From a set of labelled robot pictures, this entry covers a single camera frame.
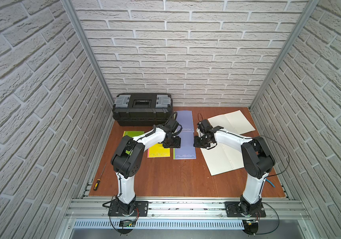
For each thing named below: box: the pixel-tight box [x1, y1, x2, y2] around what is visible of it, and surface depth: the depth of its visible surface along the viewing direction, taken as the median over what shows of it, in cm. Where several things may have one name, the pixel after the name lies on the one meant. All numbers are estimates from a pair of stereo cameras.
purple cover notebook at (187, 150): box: [173, 131, 197, 160], surface depth 95 cm
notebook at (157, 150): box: [147, 142, 171, 158], surface depth 94 cm
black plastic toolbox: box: [112, 92, 173, 127], surface depth 99 cm
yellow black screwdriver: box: [93, 162, 108, 191], surface depth 82 cm
